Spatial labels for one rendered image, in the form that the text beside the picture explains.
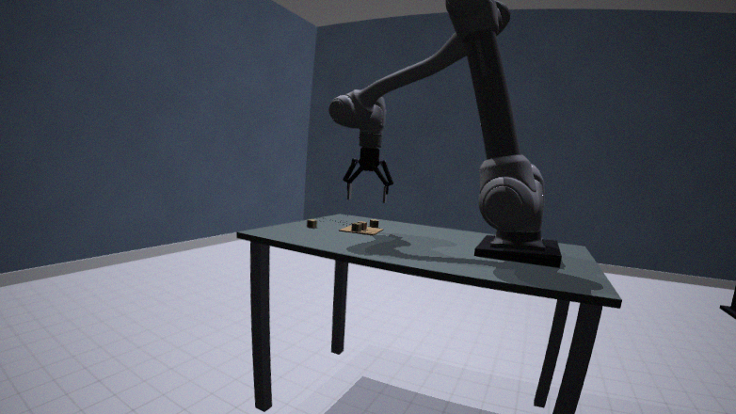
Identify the tan flat mat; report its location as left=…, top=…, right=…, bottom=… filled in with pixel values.
left=339, top=225, right=383, bottom=235

